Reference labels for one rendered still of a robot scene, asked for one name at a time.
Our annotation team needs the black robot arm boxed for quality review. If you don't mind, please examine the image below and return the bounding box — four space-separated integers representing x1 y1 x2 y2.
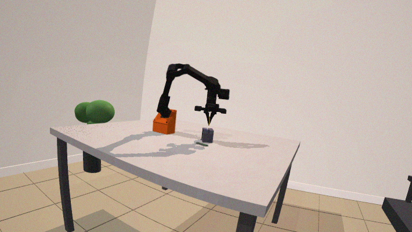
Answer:
157 63 230 118

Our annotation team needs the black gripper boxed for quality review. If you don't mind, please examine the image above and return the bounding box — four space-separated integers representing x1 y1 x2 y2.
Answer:
194 97 226 124

